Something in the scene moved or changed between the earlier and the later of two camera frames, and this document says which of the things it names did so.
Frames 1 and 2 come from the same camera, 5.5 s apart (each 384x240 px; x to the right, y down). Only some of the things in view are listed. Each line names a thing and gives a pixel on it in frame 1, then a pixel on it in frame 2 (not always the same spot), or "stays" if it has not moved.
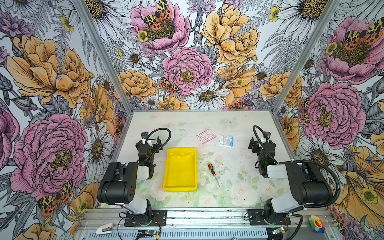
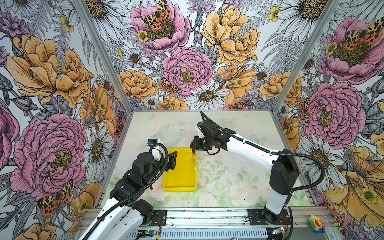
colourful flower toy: [317, 224] stays
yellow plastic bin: [180, 173] stays
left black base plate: [157, 218] stays
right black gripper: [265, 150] → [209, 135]
